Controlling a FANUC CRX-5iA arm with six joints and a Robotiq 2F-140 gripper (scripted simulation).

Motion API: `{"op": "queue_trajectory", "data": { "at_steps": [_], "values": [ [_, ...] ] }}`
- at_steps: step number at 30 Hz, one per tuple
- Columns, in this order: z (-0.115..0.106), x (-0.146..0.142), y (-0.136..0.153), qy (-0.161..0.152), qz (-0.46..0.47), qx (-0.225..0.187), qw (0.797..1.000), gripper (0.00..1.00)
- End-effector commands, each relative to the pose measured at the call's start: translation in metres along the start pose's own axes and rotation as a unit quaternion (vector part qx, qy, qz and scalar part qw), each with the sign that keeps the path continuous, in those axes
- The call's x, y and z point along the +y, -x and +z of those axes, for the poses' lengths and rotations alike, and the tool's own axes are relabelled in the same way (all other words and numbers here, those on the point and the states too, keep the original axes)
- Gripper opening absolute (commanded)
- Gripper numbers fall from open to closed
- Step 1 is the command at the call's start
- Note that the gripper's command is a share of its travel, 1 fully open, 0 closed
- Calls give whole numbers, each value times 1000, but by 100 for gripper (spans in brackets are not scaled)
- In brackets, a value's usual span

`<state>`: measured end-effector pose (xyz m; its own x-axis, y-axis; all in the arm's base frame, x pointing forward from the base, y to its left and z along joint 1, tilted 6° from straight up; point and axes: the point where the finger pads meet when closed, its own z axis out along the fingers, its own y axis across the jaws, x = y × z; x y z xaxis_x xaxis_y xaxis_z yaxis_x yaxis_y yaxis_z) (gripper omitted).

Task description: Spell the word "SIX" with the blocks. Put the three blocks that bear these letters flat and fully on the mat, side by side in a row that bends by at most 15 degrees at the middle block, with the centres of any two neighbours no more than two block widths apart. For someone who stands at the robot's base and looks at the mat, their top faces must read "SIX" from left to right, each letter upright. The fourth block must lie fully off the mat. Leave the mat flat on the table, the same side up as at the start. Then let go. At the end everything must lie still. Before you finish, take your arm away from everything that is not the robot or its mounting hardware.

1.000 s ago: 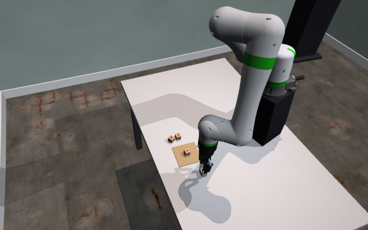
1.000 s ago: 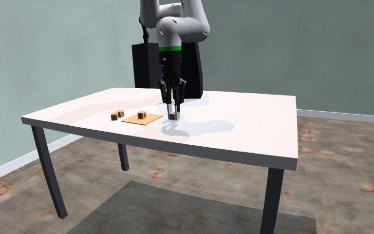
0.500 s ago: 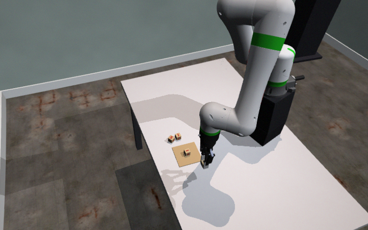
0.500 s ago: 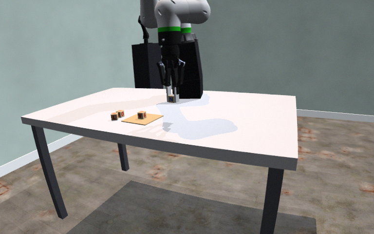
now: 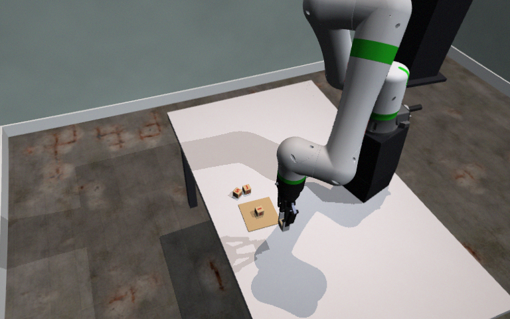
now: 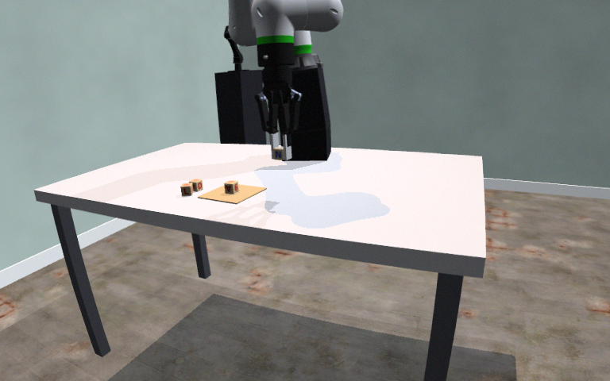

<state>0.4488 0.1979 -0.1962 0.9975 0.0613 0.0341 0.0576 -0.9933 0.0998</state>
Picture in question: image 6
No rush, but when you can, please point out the tan flat mat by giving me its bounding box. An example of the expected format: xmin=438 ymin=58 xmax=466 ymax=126
xmin=197 ymin=184 xmax=267 ymax=204

